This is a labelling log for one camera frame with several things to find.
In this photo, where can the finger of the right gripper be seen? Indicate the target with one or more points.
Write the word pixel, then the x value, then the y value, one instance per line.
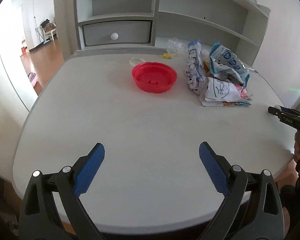
pixel 290 120
pixel 290 111

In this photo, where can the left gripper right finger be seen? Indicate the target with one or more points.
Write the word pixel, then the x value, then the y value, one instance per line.
pixel 251 208

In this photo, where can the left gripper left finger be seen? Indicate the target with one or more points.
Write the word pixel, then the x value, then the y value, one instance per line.
pixel 39 217

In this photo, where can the white wrapper red print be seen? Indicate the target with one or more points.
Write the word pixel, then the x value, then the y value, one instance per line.
pixel 217 93

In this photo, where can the blue white snack bag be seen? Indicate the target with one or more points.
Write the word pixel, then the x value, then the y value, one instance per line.
pixel 226 66

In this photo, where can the printed paper wrapper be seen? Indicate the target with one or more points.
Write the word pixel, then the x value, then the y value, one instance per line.
pixel 194 70

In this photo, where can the clear plastic bag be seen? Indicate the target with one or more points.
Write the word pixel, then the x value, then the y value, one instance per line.
pixel 176 47

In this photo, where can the person's hand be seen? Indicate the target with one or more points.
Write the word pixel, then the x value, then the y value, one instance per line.
pixel 297 147

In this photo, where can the yellow small scrap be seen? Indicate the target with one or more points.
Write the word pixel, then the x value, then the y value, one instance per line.
pixel 166 56

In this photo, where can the red plastic bowl lid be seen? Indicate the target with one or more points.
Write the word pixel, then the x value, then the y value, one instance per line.
pixel 154 77

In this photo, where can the grey drawer with white knob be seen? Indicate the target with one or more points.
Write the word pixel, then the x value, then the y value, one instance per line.
pixel 117 32

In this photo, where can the grey desk hutch shelf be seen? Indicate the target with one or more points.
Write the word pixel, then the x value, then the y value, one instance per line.
pixel 240 25

